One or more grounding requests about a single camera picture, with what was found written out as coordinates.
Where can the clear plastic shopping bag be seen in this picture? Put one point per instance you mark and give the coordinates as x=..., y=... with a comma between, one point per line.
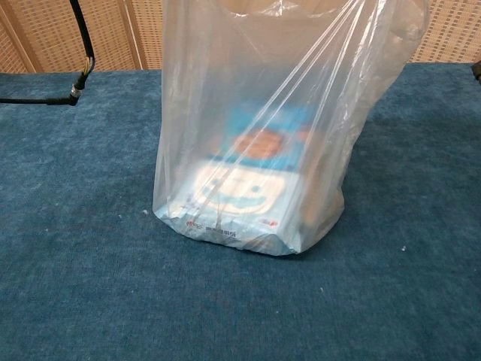
x=225, y=75

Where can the pale blue smiley-face pack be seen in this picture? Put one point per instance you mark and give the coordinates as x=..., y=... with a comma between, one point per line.
x=233, y=210

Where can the blue cookie box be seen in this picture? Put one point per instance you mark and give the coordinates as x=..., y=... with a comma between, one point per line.
x=263, y=143

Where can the brown biscuit packet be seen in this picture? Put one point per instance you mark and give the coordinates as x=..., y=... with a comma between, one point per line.
x=323, y=195

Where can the blue carpet table cloth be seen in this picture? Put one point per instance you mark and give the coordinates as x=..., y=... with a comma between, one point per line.
x=75, y=244

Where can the rattan folding screen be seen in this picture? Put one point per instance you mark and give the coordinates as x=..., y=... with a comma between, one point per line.
x=49, y=37

